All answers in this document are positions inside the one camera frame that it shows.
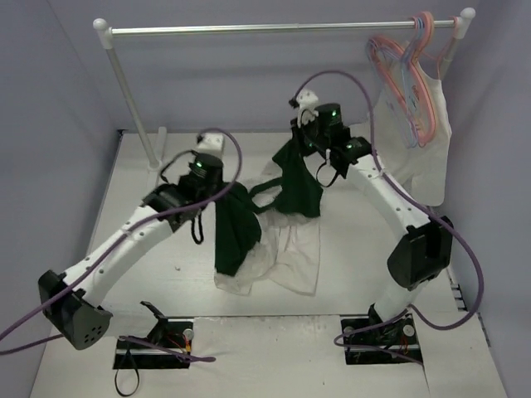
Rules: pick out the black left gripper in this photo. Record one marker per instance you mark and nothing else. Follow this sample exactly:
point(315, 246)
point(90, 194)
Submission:
point(214, 191)

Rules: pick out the white and green t-shirt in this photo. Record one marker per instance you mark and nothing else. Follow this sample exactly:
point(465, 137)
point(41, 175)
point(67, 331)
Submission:
point(268, 227)

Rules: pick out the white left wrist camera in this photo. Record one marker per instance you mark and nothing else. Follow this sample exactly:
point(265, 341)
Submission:
point(211, 144)

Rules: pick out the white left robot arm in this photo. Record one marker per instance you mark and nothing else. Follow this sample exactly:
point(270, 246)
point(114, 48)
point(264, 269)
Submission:
point(73, 299)

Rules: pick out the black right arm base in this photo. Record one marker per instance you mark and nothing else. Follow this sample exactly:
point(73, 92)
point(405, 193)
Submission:
point(395, 343)

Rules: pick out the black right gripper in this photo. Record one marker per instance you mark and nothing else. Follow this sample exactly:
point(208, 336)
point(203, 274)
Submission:
point(303, 135)

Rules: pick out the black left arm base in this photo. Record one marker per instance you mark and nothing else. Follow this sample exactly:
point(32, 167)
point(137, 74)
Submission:
point(171, 334)

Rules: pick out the white hanging garment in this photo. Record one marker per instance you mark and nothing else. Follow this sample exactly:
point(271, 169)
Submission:
point(421, 171)

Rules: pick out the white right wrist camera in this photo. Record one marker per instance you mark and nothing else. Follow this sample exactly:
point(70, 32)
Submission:
point(305, 102)

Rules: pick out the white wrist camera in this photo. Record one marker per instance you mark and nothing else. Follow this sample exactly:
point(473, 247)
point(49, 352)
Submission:
point(211, 144)
point(305, 102)

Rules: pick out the white clothes rack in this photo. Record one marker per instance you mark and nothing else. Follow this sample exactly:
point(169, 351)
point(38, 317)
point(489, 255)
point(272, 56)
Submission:
point(243, 82)

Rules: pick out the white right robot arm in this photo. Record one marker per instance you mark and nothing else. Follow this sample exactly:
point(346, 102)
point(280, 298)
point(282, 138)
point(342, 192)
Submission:
point(423, 246)

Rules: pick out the pink plastic hanger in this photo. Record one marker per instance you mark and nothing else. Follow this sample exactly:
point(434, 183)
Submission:
point(410, 83)

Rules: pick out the pink hanger under garment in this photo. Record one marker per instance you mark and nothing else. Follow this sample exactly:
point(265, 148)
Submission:
point(444, 57)

